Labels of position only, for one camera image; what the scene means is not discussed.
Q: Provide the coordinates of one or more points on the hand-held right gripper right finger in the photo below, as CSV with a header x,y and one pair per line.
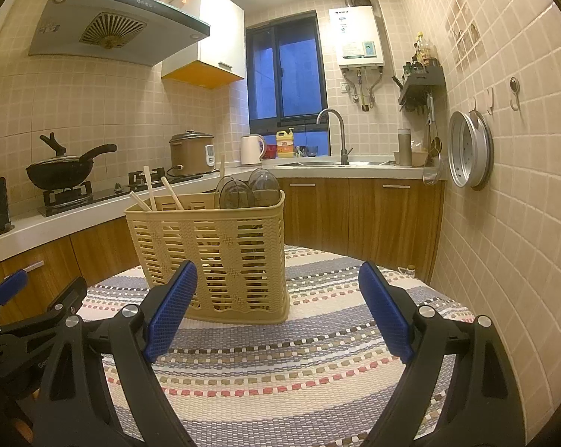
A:
x,y
383,312

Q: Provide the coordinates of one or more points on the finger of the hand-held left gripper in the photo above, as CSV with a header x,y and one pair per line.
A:
x,y
10,285
68,295

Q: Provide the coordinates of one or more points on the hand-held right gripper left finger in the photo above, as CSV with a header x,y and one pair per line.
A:
x,y
168,312

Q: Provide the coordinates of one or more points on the beige plastic utensil basket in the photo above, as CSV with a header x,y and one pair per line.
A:
x,y
234,251

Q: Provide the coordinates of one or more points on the wooden chopstick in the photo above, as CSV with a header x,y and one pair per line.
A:
x,y
148,186
140,201
222,167
172,193

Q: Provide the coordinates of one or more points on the clear plastic spoon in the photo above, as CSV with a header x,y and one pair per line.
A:
x,y
221,195
244,195
266,186

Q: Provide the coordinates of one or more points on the small jar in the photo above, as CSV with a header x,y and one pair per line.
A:
x,y
408,269

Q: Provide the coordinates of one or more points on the white kitchen countertop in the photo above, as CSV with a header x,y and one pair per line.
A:
x,y
29,233

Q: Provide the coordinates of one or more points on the wooden base cabinets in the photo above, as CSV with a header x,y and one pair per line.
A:
x,y
378,223

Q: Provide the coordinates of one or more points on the black gas stove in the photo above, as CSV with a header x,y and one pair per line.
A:
x,y
103,193

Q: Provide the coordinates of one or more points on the striped woven tablecloth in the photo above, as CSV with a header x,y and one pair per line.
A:
x,y
280,368

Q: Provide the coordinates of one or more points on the black wok with lid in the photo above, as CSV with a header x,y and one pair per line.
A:
x,y
57,172

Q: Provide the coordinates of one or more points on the metal strainer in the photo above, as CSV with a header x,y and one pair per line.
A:
x,y
434,173

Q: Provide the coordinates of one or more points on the beige bowl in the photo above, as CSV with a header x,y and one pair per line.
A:
x,y
420,159

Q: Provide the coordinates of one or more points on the brown rice cooker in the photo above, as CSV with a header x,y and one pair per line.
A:
x,y
189,153

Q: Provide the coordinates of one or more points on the grey tall canister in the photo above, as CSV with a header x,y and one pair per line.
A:
x,y
405,149

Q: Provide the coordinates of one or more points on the hanging metal ladle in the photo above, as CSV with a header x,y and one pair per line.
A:
x,y
435,142

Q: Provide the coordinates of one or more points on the curved metal faucet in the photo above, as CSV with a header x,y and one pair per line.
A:
x,y
342,135

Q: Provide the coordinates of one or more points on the white electric kettle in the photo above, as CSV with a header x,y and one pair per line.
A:
x,y
251,149

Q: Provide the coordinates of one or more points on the round metal steamer plate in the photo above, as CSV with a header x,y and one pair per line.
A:
x,y
469,149

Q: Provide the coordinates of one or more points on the yellow detergent bottle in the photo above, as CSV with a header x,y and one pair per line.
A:
x,y
285,144

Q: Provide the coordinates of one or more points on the metal water heater pipes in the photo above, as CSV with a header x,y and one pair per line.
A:
x,y
362,88

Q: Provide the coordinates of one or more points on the small dark spice bottle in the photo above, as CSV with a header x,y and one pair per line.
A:
x,y
408,69

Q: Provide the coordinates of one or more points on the dark framed window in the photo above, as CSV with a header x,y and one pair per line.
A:
x,y
299,79

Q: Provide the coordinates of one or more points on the glass condiment bottle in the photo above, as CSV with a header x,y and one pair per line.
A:
x,y
432,56
420,49

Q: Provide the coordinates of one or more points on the grey range hood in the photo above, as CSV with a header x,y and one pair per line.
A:
x,y
122,23

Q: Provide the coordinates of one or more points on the white gas water heater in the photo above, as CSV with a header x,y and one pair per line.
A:
x,y
355,32

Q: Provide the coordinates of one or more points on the dark wall spice rack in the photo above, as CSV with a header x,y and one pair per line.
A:
x,y
425,84

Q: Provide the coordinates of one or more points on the white wall hook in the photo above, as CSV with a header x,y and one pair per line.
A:
x,y
489,100

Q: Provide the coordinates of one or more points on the metal wall hook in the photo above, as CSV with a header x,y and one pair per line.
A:
x,y
514,86

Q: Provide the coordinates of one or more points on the white wall cabinet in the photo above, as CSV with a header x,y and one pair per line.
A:
x,y
215,23

